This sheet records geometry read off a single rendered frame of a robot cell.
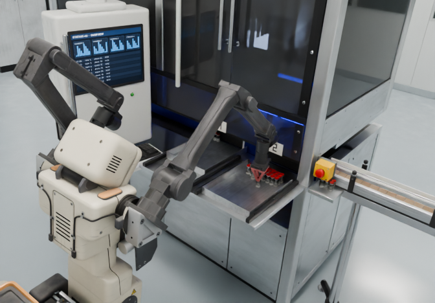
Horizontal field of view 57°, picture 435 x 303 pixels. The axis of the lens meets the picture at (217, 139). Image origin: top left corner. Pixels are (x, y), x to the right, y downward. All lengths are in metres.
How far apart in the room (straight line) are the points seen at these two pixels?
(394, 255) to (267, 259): 1.12
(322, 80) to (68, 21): 1.15
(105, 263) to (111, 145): 0.43
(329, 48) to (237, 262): 1.38
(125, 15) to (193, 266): 1.58
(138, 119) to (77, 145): 1.12
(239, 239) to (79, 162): 1.36
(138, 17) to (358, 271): 2.07
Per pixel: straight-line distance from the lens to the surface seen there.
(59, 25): 1.98
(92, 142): 1.20
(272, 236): 2.20
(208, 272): 2.68
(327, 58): 1.69
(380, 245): 3.18
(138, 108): 2.30
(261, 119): 1.59
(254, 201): 1.78
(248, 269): 2.45
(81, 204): 1.19
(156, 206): 1.16
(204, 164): 2.01
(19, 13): 6.44
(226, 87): 1.31
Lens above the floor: 1.91
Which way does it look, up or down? 27 degrees down
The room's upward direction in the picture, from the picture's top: 3 degrees clockwise
